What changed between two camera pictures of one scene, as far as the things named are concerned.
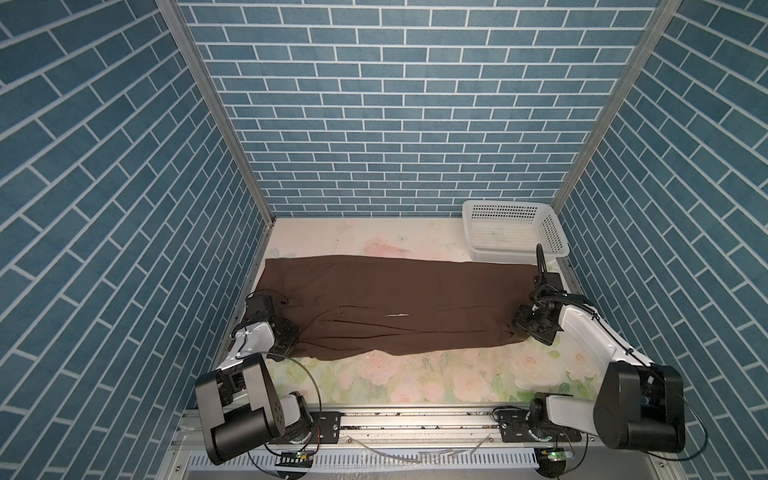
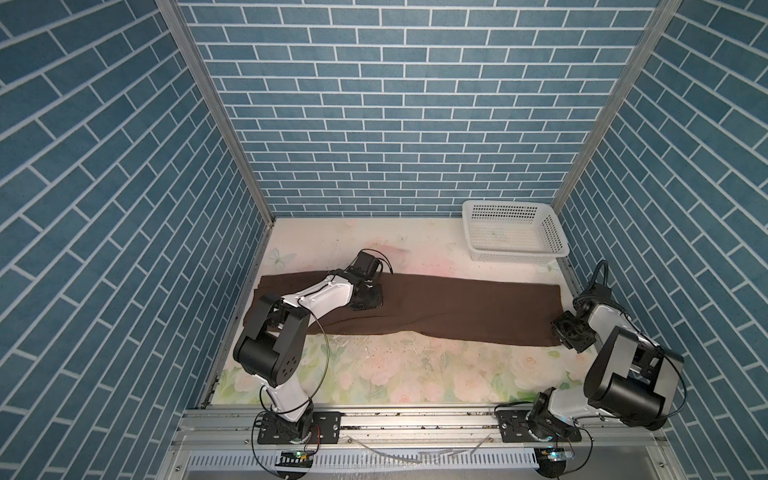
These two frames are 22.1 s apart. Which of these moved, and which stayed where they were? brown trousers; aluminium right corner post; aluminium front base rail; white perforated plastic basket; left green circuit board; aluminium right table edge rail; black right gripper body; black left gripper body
Moved: brown trousers; black right gripper body; black left gripper body
Stayed: aluminium front base rail; aluminium right corner post; white perforated plastic basket; aluminium right table edge rail; left green circuit board
